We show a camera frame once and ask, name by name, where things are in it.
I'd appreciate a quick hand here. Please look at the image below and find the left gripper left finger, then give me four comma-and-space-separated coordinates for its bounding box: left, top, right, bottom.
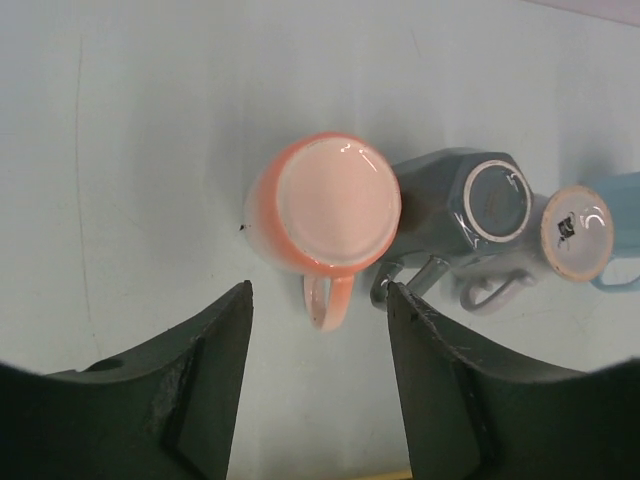
1, 281, 253, 479

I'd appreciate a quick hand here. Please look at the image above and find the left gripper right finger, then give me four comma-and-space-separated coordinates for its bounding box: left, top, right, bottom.
387, 283, 639, 479

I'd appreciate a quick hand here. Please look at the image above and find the dark grey mug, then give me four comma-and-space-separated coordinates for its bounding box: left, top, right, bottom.
370, 147, 533, 310

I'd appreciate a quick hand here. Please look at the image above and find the pink mug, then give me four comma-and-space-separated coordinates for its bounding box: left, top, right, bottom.
244, 132, 402, 332

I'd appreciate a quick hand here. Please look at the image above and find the light grey mug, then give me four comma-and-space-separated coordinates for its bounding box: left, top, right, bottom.
455, 185, 615, 315

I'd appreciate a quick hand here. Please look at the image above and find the light blue mug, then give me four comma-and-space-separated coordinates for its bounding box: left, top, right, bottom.
586, 171, 640, 265

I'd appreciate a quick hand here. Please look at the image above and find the yellow tray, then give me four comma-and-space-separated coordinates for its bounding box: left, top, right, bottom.
377, 469, 412, 480

